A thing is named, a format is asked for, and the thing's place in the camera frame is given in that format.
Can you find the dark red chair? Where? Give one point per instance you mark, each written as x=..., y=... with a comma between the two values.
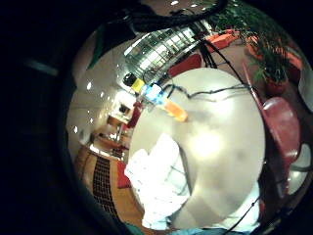
x=282, y=130

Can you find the red floor mat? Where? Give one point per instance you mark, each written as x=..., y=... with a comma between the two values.
x=122, y=176

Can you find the black floor grate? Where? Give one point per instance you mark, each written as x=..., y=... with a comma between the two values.
x=102, y=184

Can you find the wooden desk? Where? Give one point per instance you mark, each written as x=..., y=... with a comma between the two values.
x=114, y=122

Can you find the orange sofa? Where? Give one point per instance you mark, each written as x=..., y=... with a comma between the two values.
x=225, y=39

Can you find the green potted plant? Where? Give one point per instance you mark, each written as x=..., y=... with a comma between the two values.
x=269, y=55

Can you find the the person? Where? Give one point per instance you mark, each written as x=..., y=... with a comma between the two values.
x=156, y=186

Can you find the yellow box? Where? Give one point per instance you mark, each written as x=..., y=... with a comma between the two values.
x=137, y=84

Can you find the blue and white box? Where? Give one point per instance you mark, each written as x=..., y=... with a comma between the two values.
x=155, y=94

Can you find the black round device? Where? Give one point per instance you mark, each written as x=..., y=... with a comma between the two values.
x=128, y=79

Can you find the orange bottle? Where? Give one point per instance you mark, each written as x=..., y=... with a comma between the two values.
x=176, y=111

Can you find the small red chair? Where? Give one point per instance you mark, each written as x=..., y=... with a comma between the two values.
x=135, y=114

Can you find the glass window facade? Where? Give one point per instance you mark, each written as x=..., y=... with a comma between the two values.
x=159, y=52

